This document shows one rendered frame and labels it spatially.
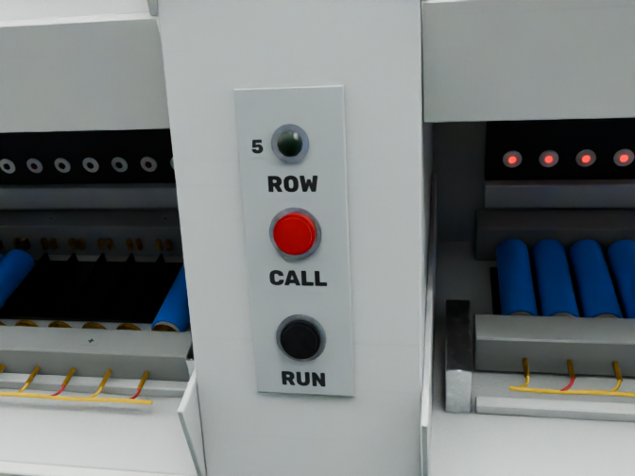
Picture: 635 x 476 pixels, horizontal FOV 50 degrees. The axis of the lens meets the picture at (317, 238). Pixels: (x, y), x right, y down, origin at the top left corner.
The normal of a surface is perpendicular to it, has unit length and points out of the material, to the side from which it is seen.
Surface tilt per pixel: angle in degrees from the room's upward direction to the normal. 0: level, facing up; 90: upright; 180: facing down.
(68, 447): 19
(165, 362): 109
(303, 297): 90
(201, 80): 90
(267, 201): 90
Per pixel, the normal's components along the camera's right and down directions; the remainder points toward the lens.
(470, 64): -0.15, 0.58
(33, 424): -0.10, -0.82
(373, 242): -0.18, 0.28
